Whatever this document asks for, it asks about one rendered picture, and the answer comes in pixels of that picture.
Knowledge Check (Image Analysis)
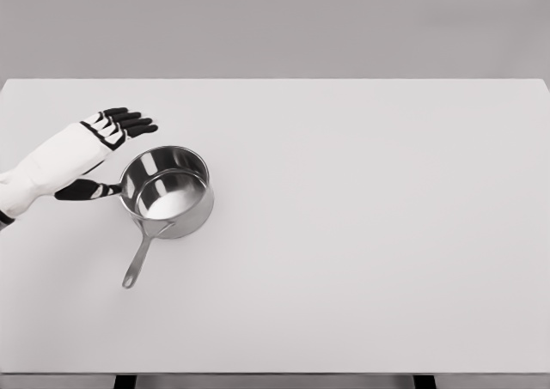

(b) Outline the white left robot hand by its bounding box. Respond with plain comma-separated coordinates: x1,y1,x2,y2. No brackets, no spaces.
20,106,159,201

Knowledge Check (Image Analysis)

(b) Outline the steel saucepan with long handle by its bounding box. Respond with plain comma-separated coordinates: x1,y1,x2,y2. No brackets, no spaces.
119,146,216,290

